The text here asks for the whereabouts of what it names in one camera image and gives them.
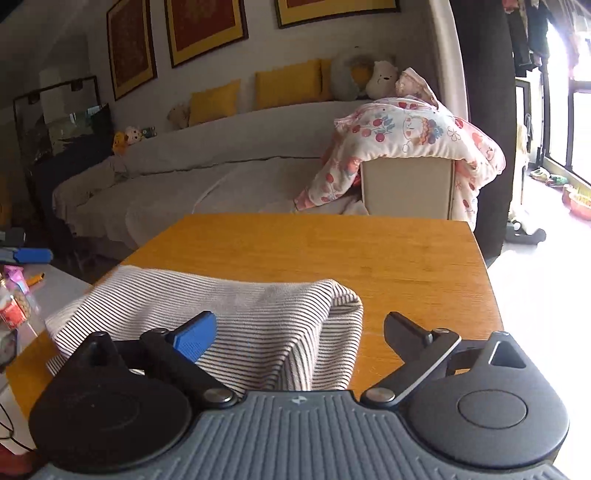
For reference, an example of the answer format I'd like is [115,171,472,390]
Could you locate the red framed picture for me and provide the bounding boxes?
[275,0,402,30]
[164,0,249,69]
[106,0,158,102]

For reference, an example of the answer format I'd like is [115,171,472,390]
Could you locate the beige box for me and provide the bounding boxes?
[360,154,456,220]

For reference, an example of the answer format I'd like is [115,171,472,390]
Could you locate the white bear plush toy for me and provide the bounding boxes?
[366,60,399,99]

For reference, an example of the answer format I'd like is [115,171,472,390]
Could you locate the clear snack bag red label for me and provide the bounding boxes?
[0,279,34,331]

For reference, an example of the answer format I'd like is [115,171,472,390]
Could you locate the glass fish tank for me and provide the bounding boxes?
[13,76,100,165]

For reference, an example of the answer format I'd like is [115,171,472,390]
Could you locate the grey round plush toy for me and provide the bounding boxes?
[329,50,376,102]

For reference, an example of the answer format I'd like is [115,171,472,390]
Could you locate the small beige plush toy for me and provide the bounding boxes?
[167,103,191,130]

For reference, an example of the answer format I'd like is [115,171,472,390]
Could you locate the red plant pot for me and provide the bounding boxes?
[562,184,591,216]

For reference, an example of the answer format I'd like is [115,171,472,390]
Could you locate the pair of slippers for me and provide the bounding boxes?
[529,167,567,188]

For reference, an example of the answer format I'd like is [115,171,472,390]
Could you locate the pink packet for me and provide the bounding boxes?
[4,265,31,296]

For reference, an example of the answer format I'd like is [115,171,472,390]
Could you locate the black cloth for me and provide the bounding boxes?
[28,104,117,252]

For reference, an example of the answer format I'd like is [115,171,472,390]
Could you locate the white floor cleaner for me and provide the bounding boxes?
[505,115,546,246]

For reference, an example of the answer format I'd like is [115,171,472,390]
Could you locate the yellow cushion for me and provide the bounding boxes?
[189,79,242,127]
[255,59,323,110]

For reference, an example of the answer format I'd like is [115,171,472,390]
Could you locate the grey sofa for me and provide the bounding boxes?
[51,97,370,259]

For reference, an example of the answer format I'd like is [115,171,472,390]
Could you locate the dark curtain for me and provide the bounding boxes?
[455,0,516,268]

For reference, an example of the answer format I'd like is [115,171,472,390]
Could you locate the blue oblong case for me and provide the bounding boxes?
[0,248,54,265]

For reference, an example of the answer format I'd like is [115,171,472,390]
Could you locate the dark window frame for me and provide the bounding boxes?
[539,76,591,185]

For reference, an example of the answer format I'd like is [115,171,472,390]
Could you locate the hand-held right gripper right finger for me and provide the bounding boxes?
[360,311,527,408]

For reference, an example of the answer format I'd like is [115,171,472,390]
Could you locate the hanging clothes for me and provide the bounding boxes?
[502,0,556,78]

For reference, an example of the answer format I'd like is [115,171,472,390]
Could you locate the black cable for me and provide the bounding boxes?
[0,401,16,446]

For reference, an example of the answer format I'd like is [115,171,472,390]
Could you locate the floral printed blanket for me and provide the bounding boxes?
[294,68,507,232]

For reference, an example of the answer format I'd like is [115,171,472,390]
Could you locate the striped grey garment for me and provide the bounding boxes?
[45,265,365,398]

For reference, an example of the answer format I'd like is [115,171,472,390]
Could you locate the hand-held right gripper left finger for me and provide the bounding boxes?
[69,311,238,409]

